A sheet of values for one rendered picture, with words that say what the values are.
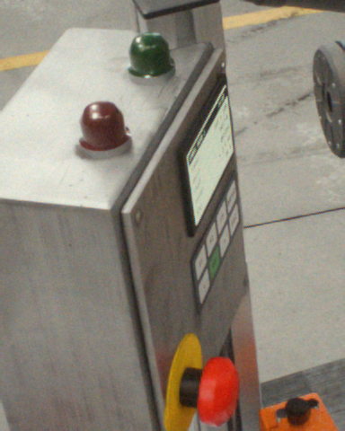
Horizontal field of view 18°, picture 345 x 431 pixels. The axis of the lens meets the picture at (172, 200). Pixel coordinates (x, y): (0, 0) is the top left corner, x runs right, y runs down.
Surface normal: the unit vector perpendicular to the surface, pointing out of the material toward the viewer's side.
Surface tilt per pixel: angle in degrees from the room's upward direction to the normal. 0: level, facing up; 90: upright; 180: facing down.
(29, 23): 0
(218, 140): 90
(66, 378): 90
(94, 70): 0
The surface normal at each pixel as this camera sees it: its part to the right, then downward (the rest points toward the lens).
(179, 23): 0.29, 0.54
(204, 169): 0.94, 0.10
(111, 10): -0.12, -0.80
